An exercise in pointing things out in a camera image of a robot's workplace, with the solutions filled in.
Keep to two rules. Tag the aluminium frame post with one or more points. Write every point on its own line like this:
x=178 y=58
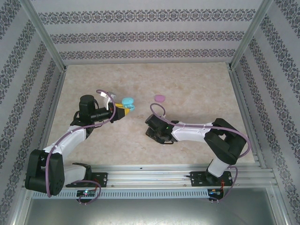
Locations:
x=44 y=35
x=252 y=35

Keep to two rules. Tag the small circuit board green light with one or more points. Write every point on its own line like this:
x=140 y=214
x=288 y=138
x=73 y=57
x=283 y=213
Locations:
x=86 y=193

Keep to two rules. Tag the pink earbud charging case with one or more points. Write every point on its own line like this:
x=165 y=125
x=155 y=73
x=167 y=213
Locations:
x=159 y=98

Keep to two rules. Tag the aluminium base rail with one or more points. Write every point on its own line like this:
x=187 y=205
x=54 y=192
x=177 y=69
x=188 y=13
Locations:
x=150 y=178

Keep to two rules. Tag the aluminium side rail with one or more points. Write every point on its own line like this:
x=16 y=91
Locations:
x=55 y=103
x=246 y=112

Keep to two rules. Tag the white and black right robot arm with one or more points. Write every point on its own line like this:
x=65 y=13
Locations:
x=192 y=133

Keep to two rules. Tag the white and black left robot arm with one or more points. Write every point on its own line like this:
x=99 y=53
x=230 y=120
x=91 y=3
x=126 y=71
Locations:
x=70 y=138

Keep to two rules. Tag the grey metal sheet panel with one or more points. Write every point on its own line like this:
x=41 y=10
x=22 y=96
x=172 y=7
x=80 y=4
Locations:
x=150 y=213

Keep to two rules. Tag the teal earbud charging case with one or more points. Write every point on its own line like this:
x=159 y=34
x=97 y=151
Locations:
x=128 y=100

